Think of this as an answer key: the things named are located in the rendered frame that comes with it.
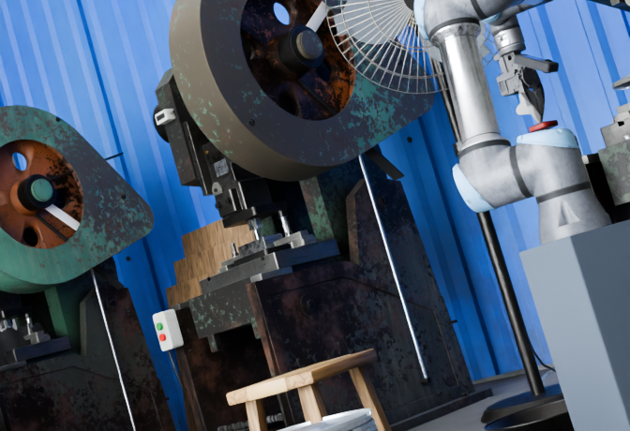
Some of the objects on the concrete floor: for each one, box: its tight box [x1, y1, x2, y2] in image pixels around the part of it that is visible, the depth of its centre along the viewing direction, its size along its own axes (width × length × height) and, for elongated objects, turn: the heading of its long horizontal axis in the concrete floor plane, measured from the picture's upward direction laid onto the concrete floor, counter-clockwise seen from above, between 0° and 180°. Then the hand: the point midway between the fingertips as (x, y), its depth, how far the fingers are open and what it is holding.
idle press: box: [153, 0, 493, 431], centre depth 446 cm, size 153×99×174 cm, turn 64°
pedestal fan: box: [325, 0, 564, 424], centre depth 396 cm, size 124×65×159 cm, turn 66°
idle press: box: [0, 105, 176, 431], centre depth 564 cm, size 153×99×174 cm, turn 69°
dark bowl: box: [484, 399, 575, 431], centre depth 286 cm, size 30×30×7 cm
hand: (541, 117), depth 305 cm, fingers closed
